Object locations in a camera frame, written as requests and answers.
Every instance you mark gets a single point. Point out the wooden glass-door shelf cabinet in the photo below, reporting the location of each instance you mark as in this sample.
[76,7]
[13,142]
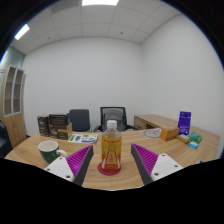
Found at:
[15,126]

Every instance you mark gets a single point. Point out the yellow-labelled tea drink bottle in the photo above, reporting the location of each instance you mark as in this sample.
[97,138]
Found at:
[111,150]

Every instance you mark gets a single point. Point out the green flat box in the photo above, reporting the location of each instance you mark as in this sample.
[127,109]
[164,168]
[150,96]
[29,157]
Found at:
[195,136]

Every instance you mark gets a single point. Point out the printed white leaflet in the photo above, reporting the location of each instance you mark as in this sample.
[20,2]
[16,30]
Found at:
[83,138]

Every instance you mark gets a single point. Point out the round white disc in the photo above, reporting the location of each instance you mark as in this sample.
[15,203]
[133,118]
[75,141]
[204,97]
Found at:
[151,133]

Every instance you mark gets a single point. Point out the square ceiling light panel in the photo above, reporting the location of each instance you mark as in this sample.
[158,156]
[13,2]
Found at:
[100,2]
[22,32]

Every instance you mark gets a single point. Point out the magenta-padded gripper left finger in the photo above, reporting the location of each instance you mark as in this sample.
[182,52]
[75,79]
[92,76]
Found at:
[77,160]

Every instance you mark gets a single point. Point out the orange cardboard box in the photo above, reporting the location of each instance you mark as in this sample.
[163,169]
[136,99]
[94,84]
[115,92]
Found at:
[169,134]

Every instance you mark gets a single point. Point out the small tan box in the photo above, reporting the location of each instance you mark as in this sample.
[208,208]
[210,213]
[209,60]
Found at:
[183,138]

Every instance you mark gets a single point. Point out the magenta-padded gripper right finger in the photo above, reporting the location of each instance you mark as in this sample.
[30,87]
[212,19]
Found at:
[146,160]

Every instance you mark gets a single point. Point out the purple upright box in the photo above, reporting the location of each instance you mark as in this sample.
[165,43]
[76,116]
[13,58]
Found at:
[184,122]

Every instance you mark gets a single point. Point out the black solid-back office chair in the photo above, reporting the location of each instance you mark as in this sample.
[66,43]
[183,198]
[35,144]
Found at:
[80,120]

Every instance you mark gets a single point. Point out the green white-lined mug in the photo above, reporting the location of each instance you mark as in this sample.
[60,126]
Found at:
[48,151]

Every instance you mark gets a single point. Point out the small light blue box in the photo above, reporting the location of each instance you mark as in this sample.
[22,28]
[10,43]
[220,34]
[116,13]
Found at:
[193,145]

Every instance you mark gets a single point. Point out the black mesh-back office chair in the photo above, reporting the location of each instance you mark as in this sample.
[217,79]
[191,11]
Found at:
[113,115]

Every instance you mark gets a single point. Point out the flat round red coaster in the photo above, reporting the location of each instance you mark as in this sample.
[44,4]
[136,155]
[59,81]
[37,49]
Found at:
[110,172]

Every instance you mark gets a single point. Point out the wide dark brown box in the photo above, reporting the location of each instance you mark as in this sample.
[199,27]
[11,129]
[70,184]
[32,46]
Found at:
[60,128]

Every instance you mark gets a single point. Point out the wooden side desk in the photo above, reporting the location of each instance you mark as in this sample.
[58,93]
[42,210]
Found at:
[153,120]

